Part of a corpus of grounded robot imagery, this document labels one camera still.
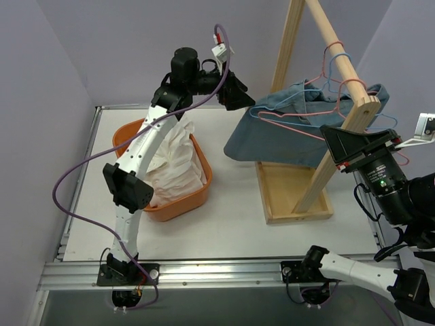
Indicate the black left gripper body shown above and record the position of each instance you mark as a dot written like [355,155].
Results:
[223,89]

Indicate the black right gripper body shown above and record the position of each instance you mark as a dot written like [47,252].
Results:
[368,153]

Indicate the pink wire hanger front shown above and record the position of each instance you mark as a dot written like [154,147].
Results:
[303,108]

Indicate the blue wire hanger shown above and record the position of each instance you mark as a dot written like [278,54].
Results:
[377,90]

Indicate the white ruffled skirt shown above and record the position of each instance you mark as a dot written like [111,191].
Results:
[175,170]

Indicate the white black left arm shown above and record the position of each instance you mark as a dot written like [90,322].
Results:
[125,178]

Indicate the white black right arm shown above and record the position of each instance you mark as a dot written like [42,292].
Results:
[407,203]

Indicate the orange plastic basket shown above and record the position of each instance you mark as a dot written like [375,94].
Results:
[189,202]

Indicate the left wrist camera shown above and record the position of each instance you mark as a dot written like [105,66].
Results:
[221,51]

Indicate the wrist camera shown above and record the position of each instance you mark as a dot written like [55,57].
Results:
[221,51]
[424,132]

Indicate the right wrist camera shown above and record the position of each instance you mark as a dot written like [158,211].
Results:
[424,132]

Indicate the aluminium mounting rail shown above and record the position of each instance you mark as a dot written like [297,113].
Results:
[175,274]

